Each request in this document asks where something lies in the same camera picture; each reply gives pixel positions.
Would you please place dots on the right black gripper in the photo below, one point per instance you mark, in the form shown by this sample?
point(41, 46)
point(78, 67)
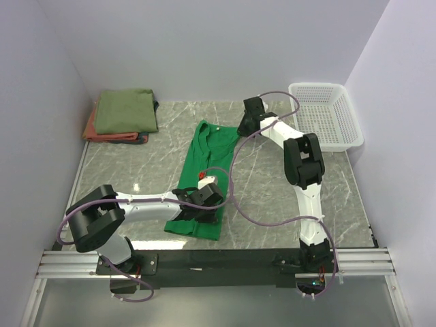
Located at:
point(242, 130)

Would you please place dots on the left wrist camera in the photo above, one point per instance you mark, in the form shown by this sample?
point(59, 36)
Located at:
point(204, 179)

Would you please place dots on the olive green graphic tank top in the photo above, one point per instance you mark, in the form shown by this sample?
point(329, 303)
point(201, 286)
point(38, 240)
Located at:
point(126, 111)

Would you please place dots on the white plastic basket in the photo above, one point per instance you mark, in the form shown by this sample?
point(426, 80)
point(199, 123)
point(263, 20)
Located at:
point(327, 111)

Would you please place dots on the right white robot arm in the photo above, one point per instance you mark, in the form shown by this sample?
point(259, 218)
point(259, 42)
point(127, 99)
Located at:
point(304, 168)

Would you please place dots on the folded red tank top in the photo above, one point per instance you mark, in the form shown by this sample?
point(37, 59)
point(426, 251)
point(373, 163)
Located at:
point(90, 134)

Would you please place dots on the bright green tank top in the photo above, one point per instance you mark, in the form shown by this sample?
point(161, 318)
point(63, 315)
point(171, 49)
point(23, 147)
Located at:
point(211, 146)

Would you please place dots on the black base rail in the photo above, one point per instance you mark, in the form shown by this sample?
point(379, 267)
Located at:
point(226, 267)

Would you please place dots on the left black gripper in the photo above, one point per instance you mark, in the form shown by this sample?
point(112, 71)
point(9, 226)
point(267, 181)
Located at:
point(210, 218)

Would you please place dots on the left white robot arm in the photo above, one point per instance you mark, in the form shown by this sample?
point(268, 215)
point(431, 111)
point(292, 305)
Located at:
point(94, 220)

